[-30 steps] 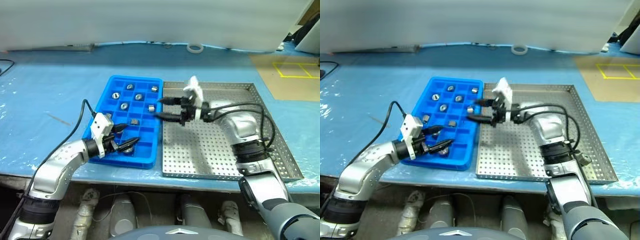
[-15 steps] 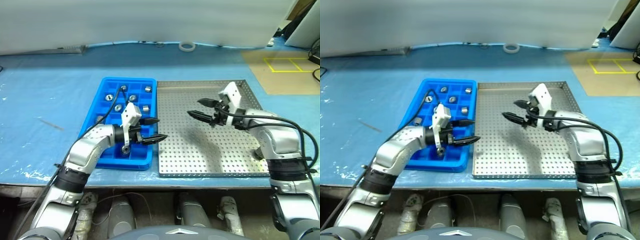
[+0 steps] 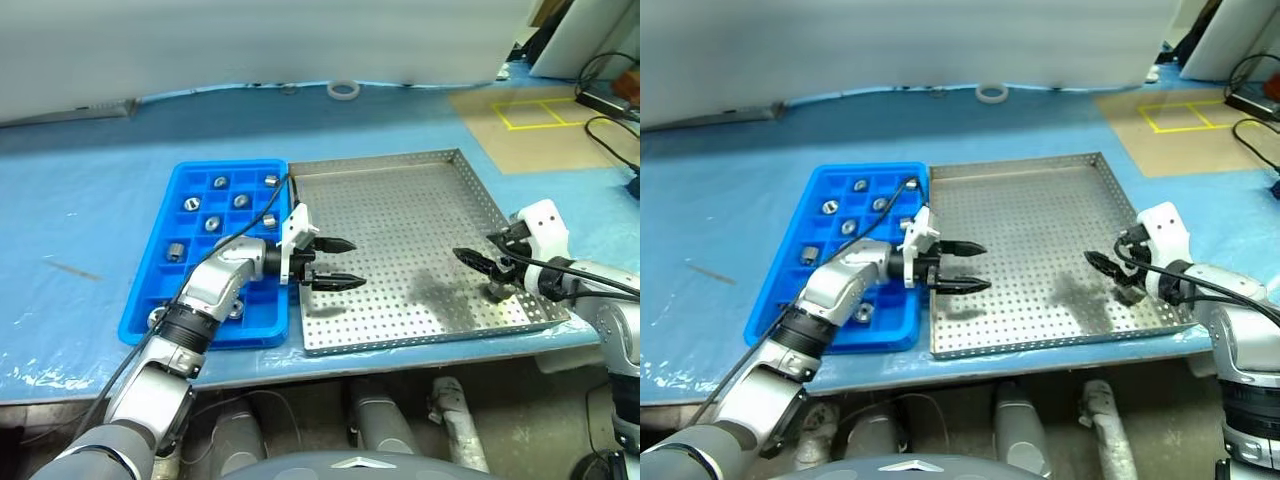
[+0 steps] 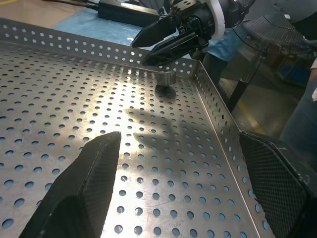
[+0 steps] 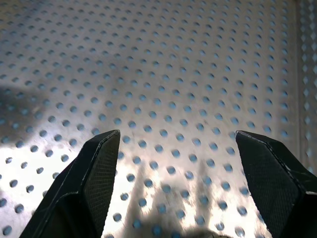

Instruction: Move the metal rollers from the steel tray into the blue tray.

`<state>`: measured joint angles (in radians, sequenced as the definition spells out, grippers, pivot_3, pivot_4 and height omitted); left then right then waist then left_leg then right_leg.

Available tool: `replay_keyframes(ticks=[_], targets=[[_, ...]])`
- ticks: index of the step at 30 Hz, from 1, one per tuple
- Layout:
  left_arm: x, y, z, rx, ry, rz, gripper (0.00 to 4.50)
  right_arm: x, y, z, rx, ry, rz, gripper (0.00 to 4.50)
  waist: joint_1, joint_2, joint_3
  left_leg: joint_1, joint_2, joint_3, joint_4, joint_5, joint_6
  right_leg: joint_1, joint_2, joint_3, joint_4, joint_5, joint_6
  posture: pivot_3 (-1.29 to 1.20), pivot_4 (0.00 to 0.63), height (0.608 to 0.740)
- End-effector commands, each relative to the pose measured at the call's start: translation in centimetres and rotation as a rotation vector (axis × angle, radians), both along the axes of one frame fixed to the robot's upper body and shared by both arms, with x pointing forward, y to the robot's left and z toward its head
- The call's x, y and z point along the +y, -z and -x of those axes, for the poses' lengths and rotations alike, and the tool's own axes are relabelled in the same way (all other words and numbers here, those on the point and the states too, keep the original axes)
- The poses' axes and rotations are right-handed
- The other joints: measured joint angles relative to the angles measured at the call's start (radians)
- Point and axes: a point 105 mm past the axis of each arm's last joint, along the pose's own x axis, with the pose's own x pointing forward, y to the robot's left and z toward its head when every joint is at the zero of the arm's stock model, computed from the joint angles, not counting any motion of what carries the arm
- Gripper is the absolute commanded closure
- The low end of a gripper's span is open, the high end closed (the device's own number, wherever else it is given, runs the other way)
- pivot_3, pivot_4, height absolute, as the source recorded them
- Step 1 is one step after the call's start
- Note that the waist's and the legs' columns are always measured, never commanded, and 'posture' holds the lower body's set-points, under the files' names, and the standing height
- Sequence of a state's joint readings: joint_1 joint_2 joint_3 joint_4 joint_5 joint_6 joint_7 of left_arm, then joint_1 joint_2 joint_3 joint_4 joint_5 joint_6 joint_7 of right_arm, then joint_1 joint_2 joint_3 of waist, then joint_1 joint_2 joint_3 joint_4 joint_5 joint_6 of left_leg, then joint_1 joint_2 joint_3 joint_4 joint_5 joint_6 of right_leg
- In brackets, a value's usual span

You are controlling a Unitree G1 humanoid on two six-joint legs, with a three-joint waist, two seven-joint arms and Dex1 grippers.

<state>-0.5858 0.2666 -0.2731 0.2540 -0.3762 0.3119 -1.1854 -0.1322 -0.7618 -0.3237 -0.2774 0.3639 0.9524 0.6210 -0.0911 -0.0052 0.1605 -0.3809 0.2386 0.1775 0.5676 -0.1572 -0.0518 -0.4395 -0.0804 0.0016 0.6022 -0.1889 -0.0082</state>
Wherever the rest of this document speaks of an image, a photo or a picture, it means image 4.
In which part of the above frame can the perforated metal tray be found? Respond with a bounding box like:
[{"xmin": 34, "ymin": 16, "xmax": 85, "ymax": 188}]
[{"xmin": 0, "ymin": 17, "xmax": 275, "ymax": 238}]

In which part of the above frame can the grey ribbed metal knob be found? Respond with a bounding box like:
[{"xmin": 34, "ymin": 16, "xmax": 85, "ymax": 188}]
[{"xmin": 155, "ymin": 70, "xmax": 177, "ymax": 88}]

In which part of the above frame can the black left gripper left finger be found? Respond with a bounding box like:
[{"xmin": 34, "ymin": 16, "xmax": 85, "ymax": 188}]
[{"xmin": 18, "ymin": 131, "xmax": 122, "ymax": 238}]

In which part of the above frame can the person in blue jeans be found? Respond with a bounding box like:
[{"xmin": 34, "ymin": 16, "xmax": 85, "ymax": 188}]
[{"xmin": 279, "ymin": 79, "xmax": 317, "ymax": 172}]

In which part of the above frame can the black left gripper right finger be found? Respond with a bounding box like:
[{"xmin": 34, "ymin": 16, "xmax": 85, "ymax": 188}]
[{"xmin": 239, "ymin": 130, "xmax": 317, "ymax": 238}]

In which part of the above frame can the black power adapter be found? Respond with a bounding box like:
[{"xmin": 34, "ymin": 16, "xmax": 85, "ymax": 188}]
[{"xmin": 98, "ymin": 0, "xmax": 166, "ymax": 27}]

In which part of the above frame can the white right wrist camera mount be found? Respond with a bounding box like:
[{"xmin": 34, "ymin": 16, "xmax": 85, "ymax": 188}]
[{"xmin": 202, "ymin": 0, "xmax": 226, "ymax": 40}]

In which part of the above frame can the black adapter cable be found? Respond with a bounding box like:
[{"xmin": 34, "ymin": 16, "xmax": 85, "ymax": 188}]
[{"xmin": 41, "ymin": 0, "xmax": 100, "ymax": 10}]

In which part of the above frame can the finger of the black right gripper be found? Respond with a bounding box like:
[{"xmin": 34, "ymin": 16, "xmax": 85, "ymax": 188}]
[
  {"xmin": 130, "ymin": 14, "xmax": 179, "ymax": 49},
  {"xmin": 140, "ymin": 32, "xmax": 201, "ymax": 67}
]

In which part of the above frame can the black pedestal fan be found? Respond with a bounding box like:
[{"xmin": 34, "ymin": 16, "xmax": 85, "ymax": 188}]
[{"xmin": 226, "ymin": 14, "xmax": 312, "ymax": 112}]

